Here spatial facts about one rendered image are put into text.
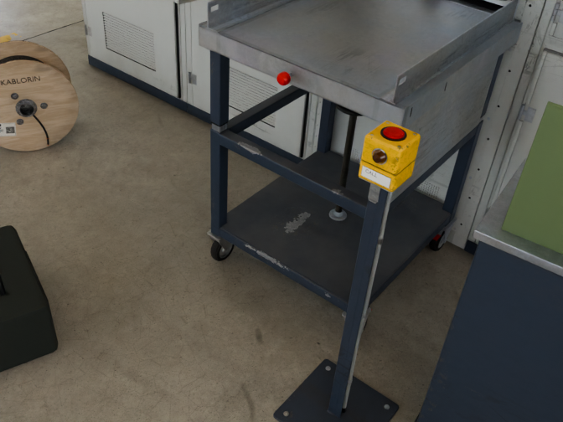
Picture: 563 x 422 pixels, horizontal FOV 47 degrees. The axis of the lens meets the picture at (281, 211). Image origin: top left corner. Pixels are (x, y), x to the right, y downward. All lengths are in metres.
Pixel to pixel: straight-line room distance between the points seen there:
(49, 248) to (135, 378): 0.65
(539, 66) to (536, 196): 0.82
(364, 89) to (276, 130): 1.19
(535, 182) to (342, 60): 0.60
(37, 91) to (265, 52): 1.31
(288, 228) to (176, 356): 0.54
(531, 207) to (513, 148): 0.89
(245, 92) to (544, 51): 1.22
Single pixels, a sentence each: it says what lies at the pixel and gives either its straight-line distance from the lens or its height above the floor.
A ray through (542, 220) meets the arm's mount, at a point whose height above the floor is 0.80.
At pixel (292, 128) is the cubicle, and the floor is 0.18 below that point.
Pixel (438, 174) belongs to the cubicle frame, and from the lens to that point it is 2.32.
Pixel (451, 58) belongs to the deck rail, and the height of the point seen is 0.86.
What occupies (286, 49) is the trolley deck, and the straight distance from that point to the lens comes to 1.64.
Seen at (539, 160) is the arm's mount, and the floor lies 0.92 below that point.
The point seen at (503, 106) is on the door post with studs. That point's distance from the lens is 2.12.
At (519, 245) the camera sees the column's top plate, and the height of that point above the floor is 0.75.
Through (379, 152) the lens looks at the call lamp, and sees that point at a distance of 1.21.
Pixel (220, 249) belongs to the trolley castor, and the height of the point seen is 0.06.
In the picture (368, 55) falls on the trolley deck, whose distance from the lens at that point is 1.66.
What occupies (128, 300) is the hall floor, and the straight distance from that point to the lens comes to 2.12.
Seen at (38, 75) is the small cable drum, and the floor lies 0.33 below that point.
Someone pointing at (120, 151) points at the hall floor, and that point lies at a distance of 2.78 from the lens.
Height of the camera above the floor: 1.53
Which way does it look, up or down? 39 degrees down
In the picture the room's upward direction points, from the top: 5 degrees clockwise
